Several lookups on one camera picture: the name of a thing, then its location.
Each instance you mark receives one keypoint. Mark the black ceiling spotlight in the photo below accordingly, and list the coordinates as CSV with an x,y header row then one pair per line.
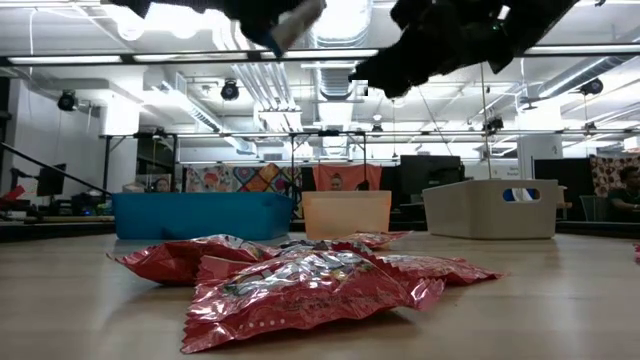
x,y
230,91
592,86
67,101

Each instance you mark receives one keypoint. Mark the dark silver Hershey's bar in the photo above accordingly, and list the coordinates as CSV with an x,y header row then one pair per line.
x,y
310,245

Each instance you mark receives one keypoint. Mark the small black monitor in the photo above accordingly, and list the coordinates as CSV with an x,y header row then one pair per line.
x,y
50,180

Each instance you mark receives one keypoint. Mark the red patterned hanging cloth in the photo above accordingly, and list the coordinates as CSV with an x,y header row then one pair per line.
x,y
605,172

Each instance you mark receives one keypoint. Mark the blue plastic bin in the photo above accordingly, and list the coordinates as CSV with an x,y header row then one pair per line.
x,y
200,215

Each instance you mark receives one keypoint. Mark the white pillar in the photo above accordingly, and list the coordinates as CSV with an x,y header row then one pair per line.
x,y
540,155

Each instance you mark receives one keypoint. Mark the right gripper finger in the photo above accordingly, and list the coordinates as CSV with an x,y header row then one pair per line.
x,y
395,75

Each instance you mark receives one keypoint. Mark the silver ventilation duct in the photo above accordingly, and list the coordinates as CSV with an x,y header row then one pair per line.
x,y
340,75

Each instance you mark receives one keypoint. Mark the colourful patchwork quilt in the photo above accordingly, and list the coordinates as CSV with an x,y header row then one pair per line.
x,y
250,177

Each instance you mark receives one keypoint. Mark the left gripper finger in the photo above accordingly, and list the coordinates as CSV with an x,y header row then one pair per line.
x,y
260,27

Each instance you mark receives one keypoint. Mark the black aluminium rig frame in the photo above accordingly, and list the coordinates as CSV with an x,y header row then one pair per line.
x,y
50,231

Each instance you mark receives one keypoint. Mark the person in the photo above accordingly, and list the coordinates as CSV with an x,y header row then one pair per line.
x,y
625,195
161,186
336,182

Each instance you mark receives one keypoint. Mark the red Skittles bag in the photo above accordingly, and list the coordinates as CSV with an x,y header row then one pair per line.
x,y
440,272
165,262
300,300
375,239
637,252

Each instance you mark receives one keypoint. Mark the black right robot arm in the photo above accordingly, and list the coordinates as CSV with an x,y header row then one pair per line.
x,y
540,15

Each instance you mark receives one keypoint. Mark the white plastic bin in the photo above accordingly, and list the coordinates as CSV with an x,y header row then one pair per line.
x,y
475,210

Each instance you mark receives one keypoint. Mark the orange plastic bin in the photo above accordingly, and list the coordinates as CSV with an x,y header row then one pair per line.
x,y
345,215

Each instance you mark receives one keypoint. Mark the black partition panel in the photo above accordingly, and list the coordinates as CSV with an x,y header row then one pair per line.
x,y
560,185

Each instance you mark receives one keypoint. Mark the orange hanging cloth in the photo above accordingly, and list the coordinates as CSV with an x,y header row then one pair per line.
x,y
355,175

